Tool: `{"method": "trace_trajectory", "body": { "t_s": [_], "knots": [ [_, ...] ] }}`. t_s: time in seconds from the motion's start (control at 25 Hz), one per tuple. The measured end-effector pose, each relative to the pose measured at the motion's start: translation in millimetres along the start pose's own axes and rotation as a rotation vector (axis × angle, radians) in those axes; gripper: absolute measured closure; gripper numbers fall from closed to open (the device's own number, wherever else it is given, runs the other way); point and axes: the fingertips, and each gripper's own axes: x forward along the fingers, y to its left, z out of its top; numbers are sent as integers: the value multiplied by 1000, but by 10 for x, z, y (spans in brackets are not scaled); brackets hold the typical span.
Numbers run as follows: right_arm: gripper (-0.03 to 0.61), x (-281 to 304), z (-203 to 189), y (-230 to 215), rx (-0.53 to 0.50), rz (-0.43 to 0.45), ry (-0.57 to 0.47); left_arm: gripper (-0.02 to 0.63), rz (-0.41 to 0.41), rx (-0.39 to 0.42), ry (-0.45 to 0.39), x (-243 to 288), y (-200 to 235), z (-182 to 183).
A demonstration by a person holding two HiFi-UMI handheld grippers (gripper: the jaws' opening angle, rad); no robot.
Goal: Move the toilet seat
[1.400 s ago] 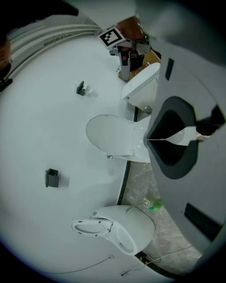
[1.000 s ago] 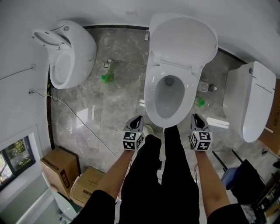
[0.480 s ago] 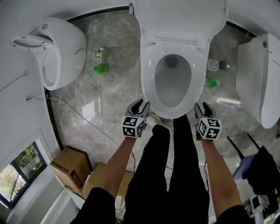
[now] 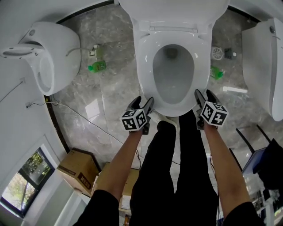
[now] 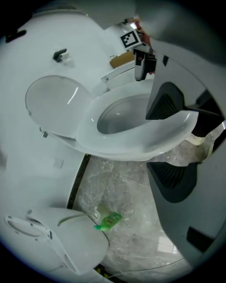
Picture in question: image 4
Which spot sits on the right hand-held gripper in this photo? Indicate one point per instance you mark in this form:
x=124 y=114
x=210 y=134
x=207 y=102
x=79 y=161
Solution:
x=215 y=114

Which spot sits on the person's black shirt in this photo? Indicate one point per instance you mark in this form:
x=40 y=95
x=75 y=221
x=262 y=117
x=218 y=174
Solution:
x=99 y=209

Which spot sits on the black metal chair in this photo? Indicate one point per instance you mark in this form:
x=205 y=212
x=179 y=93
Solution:
x=245 y=141

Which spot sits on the white wall socket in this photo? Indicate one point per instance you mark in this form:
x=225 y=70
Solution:
x=22 y=80
x=28 y=105

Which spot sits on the black cloth on chair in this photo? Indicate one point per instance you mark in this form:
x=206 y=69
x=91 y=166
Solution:
x=274 y=165

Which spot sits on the white toilet with tank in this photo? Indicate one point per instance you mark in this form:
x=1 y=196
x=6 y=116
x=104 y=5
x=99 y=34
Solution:
x=172 y=88

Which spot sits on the white egg-shaped toilet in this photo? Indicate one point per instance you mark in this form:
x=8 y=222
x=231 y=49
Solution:
x=62 y=44

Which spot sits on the person's black trousers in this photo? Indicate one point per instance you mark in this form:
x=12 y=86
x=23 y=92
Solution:
x=159 y=176

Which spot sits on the person's right forearm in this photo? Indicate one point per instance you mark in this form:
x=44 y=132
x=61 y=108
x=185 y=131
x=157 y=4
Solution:
x=223 y=167

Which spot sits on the black-framed window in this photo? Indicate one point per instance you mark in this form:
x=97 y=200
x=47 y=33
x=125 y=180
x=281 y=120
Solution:
x=33 y=167

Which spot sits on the white toilet lid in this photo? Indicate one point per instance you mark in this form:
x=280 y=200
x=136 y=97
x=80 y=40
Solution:
x=172 y=8

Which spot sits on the white rectangular toilet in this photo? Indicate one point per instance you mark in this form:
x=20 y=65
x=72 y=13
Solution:
x=256 y=66

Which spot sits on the black square floor plate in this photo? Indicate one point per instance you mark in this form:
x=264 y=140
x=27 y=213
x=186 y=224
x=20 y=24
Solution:
x=228 y=53

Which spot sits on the brown printed cardboard box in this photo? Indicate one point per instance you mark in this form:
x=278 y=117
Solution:
x=75 y=165

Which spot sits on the person's left forearm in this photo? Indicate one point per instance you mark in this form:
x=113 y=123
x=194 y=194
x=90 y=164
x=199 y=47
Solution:
x=119 y=163

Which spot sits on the person's white shoe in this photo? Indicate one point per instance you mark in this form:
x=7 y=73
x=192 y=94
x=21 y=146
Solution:
x=162 y=118

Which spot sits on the green plastic bottle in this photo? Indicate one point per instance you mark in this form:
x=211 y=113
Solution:
x=215 y=72
x=98 y=66

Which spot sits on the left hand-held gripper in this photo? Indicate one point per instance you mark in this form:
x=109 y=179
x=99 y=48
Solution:
x=134 y=120

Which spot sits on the white floor socket box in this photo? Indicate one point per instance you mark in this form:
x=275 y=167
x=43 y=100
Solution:
x=92 y=53

